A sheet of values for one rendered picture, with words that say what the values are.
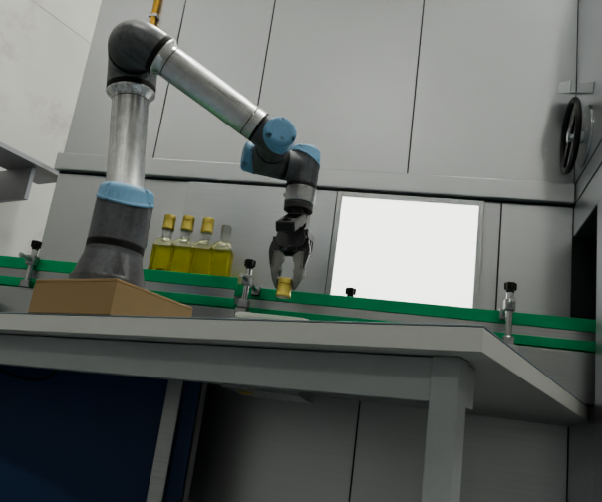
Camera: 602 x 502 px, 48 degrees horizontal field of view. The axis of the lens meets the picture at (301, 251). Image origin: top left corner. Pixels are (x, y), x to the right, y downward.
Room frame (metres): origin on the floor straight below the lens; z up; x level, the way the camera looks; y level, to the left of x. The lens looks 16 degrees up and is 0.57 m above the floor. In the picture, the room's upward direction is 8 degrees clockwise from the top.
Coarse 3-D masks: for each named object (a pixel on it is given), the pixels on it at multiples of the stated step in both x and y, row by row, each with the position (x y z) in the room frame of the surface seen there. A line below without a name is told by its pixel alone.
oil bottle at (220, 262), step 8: (216, 248) 1.82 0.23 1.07; (224, 248) 1.82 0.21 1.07; (232, 248) 1.85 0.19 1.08; (216, 256) 1.82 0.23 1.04; (224, 256) 1.82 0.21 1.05; (232, 256) 1.85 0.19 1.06; (208, 264) 1.83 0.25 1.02; (216, 264) 1.82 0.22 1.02; (224, 264) 1.82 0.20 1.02; (208, 272) 1.83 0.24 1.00; (216, 272) 1.82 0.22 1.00; (224, 272) 1.82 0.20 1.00
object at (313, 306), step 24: (264, 288) 1.78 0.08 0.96; (264, 312) 1.78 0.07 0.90; (288, 312) 1.77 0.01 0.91; (312, 312) 1.76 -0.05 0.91; (336, 312) 1.75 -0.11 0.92; (360, 312) 1.74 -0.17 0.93; (384, 312) 1.72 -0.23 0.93; (408, 312) 1.71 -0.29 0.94; (432, 312) 1.70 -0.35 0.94; (456, 312) 1.69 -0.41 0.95; (480, 312) 1.68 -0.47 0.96; (528, 336) 1.65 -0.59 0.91; (552, 336) 1.65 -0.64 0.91; (576, 336) 1.63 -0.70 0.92
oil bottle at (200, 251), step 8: (200, 240) 1.85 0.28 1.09; (192, 248) 1.84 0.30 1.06; (200, 248) 1.84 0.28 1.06; (208, 248) 1.83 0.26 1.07; (192, 256) 1.84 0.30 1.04; (200, 256) 1.84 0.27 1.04; (208, 256) 1.84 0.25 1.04; (192, 264) 1.84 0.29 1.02; (200, 264) 1.84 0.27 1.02; (192, 272) 1.84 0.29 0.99; (200, 272) 1.84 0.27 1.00
